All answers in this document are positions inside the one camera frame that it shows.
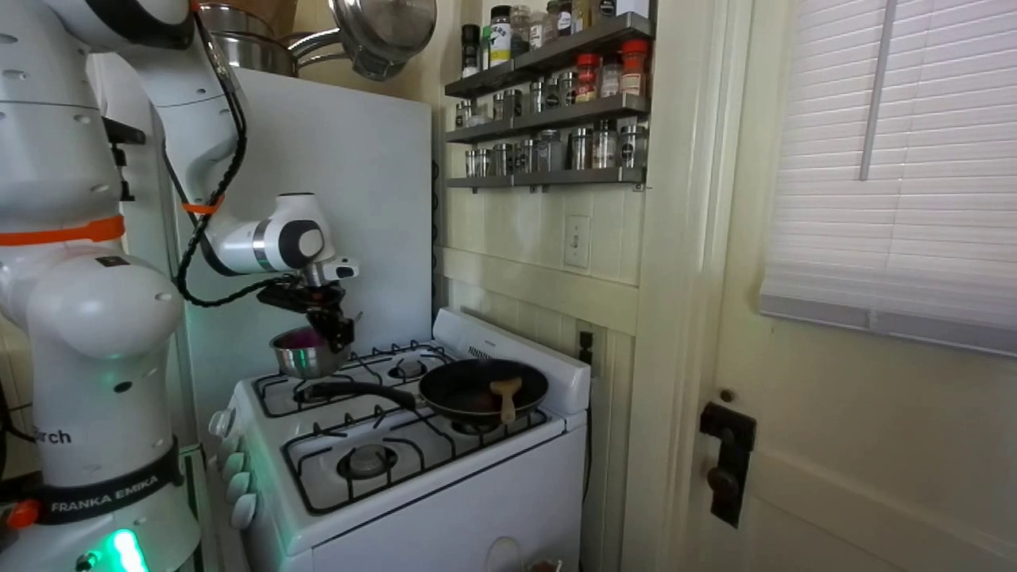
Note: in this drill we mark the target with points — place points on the black frying pan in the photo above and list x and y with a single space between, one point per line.
466 385

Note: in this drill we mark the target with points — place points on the red round button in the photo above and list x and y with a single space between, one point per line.
20 517

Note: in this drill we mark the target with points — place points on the black stove grate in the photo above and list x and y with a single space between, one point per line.
257 399
294 479

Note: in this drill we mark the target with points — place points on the white window blind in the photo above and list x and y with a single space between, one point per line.
932 161

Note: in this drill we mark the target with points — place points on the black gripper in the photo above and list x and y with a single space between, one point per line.
324 300

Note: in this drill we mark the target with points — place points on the black plug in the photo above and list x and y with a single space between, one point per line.
587 352

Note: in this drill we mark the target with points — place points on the white label jar black cap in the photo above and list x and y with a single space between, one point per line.
499 44

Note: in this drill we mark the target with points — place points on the metal spice rack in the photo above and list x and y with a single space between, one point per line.
509 71

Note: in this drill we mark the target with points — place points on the red spice jar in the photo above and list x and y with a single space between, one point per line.
638 75
587 81

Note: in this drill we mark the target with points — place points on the white gas stove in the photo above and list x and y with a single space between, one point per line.
446 511

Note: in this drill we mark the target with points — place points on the hanging steel pot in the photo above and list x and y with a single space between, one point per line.
386 37

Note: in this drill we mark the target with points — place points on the white refrigerator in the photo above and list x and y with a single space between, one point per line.
351 211

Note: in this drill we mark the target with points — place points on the black door lock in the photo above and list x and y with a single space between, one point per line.
729 465

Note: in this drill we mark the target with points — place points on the white stove knob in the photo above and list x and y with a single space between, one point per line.
219 421
242 511
240 487
235 463

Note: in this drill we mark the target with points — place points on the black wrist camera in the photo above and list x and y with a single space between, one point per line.
288 295

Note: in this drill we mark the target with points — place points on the round gas burner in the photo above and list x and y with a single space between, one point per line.
365 463
408 369

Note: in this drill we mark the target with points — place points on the cream panelled door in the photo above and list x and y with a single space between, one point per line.
877 455

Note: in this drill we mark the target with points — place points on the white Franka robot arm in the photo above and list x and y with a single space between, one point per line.
83 352

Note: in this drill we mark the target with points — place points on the black bracket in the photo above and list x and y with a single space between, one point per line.
125 128

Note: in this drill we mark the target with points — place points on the glass spice jar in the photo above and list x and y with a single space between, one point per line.
632 147
602 147

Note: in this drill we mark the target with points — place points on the silver bowl magenta inside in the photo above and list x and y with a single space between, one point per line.
304 362

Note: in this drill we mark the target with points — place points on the white wall outlet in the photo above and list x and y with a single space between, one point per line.
576 243

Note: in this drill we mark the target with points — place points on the white blind wand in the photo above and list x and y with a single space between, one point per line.
874 105

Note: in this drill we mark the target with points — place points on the dark spice jar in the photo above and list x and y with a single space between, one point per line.
472 53

